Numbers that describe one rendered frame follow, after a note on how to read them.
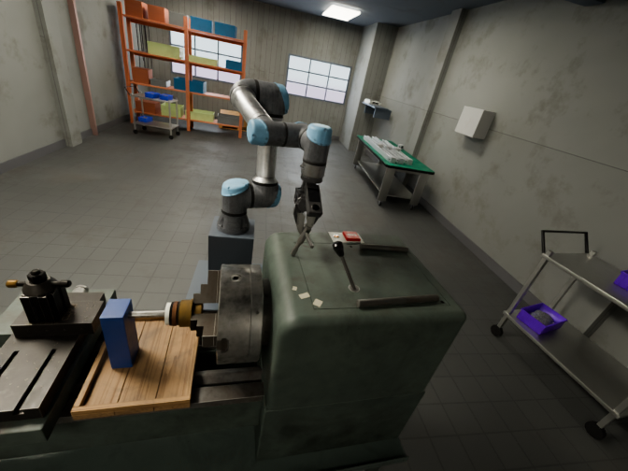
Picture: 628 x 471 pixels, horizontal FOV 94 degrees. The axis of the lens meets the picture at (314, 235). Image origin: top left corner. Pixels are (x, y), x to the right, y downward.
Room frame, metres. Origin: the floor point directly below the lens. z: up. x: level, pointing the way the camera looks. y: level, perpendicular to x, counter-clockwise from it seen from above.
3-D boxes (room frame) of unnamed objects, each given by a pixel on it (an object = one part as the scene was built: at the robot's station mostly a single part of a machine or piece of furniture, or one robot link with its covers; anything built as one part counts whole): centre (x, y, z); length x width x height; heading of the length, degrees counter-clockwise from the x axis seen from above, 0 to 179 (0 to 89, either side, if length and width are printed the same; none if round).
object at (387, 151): (5.92, -1.11, 0.43); 2.33 x 0.87 x 0.86; 10
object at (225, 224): (1.21, 0.39, 1.15); 0.15 x 0.15 x 0.10
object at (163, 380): (0.62, 0.46, 0.89); 0.36 x 0.30 x 0.04; 18
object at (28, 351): (0.54, 0.74, 0.95); 0.43 x 0.18 x 0.04; 18
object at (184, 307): (0.66, 0.35, 1.08); 0.09 x 0.09 x 0.09; 18
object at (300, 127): (0.98, 0.11, 1.62); 0.11 x 0.11 x 0.08; 31
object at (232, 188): (1.22, 0.38, 1.27); 0.13 x 0.12 x 0.14; 121
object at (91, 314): (0.61, 0.73, 1.00); 0.20 x 0.10 x 0.05; 108
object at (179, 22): (7.47, 3.60, 1.20); 2.59 x 0.70 x 2.39; 104
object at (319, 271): (0.85, -0.17, 1.06); 0.59 x 0.48 x 0.39; 108
